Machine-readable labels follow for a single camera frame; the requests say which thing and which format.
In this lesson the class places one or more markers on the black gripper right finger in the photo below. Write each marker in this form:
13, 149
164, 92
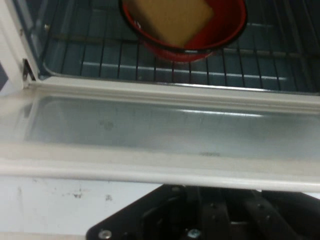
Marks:
265, 215

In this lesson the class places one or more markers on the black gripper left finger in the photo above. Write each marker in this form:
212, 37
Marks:
212, 215

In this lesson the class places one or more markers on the red bowl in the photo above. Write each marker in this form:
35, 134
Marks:
220, 37

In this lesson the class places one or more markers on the metal oven rack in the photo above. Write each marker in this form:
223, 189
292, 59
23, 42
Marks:
112, 62

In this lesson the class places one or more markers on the yellow sponge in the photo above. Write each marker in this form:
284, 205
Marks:
172, 20

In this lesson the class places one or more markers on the cream toaster oven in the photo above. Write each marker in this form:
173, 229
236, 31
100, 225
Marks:
25, 37

